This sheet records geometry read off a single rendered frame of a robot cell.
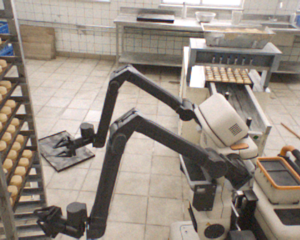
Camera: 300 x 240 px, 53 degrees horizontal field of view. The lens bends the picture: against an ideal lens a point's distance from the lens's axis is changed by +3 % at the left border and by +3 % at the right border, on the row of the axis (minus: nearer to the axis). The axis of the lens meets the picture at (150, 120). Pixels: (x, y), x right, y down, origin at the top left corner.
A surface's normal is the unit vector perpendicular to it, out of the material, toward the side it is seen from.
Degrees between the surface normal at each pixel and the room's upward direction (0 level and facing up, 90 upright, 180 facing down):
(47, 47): 66
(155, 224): 0
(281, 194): 92
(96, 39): 90
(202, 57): 90
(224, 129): 90
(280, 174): 0
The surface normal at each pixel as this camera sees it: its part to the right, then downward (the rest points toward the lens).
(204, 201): 0.13, 0.49
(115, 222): 0.05, -0.87
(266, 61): -0.08, 0.48
